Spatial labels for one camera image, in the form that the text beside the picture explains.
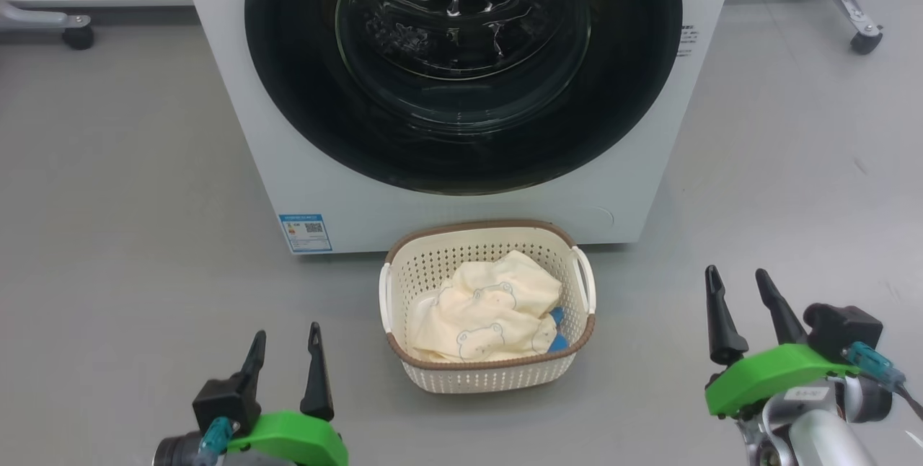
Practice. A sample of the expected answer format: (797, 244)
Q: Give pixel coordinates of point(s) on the blue cloth garment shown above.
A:
(557, 341)

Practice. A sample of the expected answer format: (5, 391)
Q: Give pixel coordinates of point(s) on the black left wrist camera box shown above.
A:
(223, 401)

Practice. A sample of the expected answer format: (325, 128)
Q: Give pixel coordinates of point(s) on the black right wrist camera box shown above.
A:
(844, 329)

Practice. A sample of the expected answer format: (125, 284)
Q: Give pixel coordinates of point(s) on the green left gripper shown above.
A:
(296, 437)

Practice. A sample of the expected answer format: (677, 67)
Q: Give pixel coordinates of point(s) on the black text instruction sticker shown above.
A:
(688, 39)

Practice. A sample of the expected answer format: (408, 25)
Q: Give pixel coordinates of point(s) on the cream bear print garment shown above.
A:
(490, 300)

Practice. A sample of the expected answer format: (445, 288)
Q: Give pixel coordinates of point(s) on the blue energy label sticker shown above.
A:
(305, 233)

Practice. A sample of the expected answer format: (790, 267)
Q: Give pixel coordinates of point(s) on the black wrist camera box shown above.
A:
(844, 329)
(223, 401)

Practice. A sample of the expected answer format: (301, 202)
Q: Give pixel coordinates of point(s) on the cream perforated laundry basket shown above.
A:
(433, 257)

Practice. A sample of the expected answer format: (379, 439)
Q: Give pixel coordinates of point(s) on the metal partition leg with caster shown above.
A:
(43, 19)
(854, 11)

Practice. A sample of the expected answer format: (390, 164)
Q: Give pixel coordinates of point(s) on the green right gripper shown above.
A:
(764, 376)

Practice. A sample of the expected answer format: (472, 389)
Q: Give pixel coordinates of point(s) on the white front-load washing machine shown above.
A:
(649, 185)

